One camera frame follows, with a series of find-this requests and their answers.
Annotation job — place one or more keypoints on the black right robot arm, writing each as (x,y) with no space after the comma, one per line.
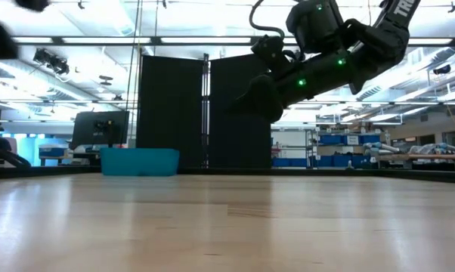
(382,41)

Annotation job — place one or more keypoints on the black divider panel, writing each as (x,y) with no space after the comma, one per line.
(239,147)
(171,124)

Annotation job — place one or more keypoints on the shelf with blue bins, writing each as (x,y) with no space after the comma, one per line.
(331,140)

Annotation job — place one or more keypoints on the blue storage crate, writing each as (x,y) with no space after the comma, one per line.
(288,162)

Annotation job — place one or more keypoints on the person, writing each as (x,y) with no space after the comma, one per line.
(2,143)

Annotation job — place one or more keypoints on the blue plastic bin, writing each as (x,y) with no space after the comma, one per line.
(137,162)

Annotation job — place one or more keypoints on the black computer monitor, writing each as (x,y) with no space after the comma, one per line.
(87,128)

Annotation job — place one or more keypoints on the wooden workbench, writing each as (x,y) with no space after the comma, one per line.
(420,156)

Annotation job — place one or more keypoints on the black office desk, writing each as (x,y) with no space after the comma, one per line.
(84,155)

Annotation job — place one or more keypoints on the black ceiling fixture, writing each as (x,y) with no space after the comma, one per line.
(442,69)

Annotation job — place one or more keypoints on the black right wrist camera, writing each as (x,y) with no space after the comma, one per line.
(269,49)

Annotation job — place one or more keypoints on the black hanging camera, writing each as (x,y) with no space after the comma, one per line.
(51,60)

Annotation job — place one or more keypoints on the black aluminium table frame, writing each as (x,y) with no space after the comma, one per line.
(220,172)

